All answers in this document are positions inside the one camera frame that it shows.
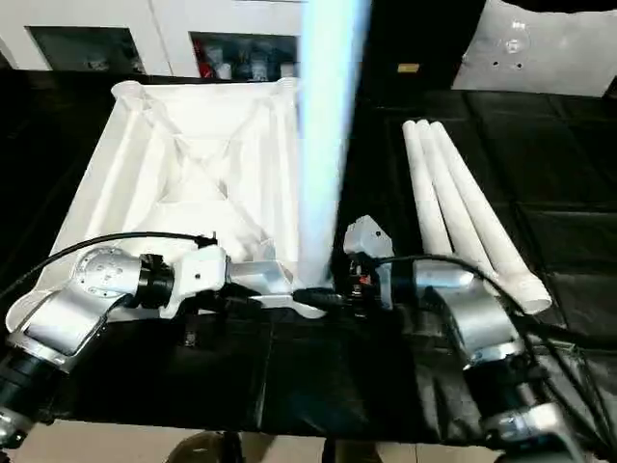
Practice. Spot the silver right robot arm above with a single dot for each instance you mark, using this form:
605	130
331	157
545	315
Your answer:
482	313

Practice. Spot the dark left robot foot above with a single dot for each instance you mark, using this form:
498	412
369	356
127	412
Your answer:
207	448

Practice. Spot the dark right robot foot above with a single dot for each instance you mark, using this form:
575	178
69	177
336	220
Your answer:
352	451

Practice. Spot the dark robot foot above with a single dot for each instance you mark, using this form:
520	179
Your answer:
352	451
207	448

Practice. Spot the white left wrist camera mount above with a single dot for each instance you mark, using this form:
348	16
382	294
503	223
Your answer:
200	275

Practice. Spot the white panel with round mount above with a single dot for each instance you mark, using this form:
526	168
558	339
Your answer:
554	53

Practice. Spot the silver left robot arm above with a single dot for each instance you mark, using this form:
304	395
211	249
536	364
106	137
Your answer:
87	299

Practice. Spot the white plastic table leg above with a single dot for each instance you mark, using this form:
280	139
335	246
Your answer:
482	202
424	193
328	144
450	193

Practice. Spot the white plastic table top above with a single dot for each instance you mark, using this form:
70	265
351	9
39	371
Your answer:
144	169

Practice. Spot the black table mat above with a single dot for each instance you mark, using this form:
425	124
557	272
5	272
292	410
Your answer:
554	169

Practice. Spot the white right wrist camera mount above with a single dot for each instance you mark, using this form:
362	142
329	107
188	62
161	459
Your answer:
368	236

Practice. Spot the white cabinet with glass doors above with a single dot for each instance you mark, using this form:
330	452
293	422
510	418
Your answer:
159	19

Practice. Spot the glossy black box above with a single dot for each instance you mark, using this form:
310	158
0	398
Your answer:
424	34

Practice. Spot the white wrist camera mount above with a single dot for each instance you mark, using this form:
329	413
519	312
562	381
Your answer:
200	275
368	236

